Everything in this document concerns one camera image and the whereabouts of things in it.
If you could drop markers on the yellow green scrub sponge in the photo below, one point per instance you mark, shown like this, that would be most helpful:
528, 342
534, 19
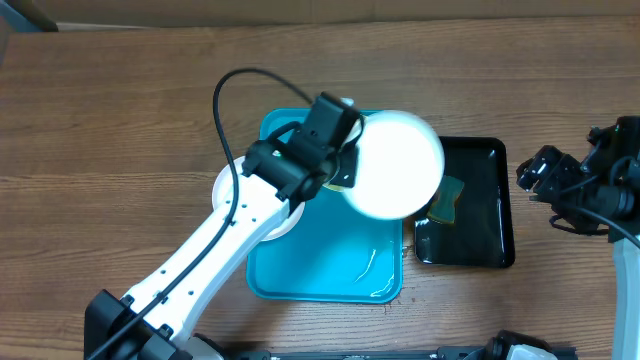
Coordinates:
443, 206

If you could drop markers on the black water tray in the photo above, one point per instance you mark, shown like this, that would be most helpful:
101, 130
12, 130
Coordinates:
482, 235

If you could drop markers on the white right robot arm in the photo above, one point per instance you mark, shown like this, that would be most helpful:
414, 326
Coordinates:
623, 233

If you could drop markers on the teal plastic tray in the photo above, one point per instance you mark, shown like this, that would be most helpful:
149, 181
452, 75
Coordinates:
332, 254

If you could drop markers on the yellow-green plate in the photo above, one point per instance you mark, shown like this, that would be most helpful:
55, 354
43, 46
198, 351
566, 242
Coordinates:
352, 139

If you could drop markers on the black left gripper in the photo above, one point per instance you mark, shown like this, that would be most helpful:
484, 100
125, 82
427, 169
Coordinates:
348, 177

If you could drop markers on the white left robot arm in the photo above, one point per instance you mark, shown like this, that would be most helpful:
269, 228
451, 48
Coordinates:
155, 319

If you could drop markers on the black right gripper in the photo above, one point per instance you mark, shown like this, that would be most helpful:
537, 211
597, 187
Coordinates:
536, 172

